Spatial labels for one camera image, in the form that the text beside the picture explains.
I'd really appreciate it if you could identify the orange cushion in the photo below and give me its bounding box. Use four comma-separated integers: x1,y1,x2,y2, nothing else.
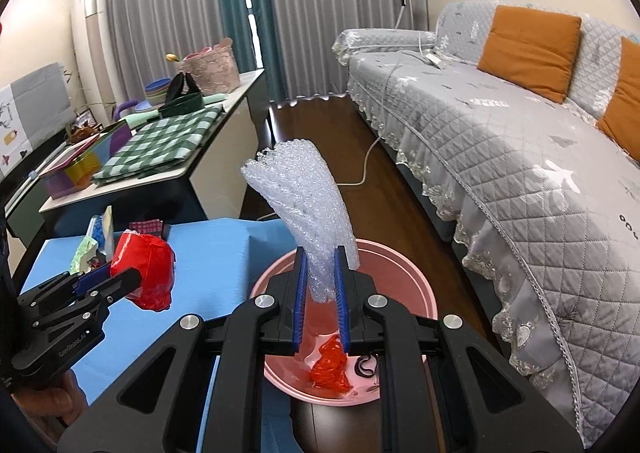
596,36,640,149
477,6,583,104

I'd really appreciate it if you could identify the green checkered cloth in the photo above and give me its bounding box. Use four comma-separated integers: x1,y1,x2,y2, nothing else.
92,106,225,185

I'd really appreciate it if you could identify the pink plastic basin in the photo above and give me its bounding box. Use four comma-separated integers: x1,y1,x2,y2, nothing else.
249,239,438,406

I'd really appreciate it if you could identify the red plastic bag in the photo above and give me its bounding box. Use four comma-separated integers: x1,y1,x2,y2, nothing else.
110,230,176,311

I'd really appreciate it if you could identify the grey quilted sofa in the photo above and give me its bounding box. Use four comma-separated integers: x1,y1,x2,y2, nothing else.
332,0,640,449

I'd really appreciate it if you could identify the pink lace basket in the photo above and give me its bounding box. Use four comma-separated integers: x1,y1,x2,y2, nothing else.
177,38,242,95

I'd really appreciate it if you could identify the person's left hand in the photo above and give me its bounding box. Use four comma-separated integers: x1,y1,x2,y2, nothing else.
11,369,90,441

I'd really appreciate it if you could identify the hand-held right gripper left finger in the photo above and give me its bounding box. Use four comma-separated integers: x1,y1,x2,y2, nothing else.
57,247,308,453

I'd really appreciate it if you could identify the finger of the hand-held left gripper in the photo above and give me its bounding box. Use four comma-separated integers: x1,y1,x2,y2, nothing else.
74,266,144,320
17,263,119,310

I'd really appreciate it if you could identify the white standing air conditioner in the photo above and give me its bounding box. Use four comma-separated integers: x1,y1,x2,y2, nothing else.
70,0,126,119

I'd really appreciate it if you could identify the white power cable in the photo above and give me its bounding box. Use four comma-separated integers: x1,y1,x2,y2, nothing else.
257,50,436,223

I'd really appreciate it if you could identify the mint green folded cloth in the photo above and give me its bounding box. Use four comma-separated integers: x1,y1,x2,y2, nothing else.
124,92,232,128

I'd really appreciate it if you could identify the cloth covered television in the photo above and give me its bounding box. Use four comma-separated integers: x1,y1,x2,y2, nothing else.
0,62,73,179

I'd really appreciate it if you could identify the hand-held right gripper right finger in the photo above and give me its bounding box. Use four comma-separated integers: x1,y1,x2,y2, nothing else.
334,245,586,453

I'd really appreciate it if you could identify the blue table cover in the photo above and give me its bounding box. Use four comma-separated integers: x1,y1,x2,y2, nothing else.
17,217,301,453

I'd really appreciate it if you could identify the stack of coloured bowls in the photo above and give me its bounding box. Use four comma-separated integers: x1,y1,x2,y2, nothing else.
144,77,173,106

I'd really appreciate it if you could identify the white desk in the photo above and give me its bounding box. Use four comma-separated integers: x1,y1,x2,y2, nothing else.
39,68,273,234

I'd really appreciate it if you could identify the small red wrapper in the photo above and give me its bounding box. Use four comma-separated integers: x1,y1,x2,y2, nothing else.
309,333,353,393

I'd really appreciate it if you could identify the colourful storage box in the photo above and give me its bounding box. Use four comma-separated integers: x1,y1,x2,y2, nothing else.
39,120,135,199

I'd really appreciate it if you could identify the green snack packet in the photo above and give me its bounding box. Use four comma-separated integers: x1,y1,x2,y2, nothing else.
71,238,99,275

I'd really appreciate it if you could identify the dark green handbag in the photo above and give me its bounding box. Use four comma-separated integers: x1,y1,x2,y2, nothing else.
159,72,206,120

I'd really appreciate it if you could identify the clear bubble wrap sheet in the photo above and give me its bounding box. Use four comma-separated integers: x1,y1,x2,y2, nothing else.
241,138,362,304

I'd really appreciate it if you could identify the pink and black checked packet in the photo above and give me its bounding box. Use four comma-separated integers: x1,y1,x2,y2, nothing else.
129,219,166,239

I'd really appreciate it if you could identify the blue and clear packet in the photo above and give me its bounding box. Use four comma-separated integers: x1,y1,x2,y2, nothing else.
87,206,115,259

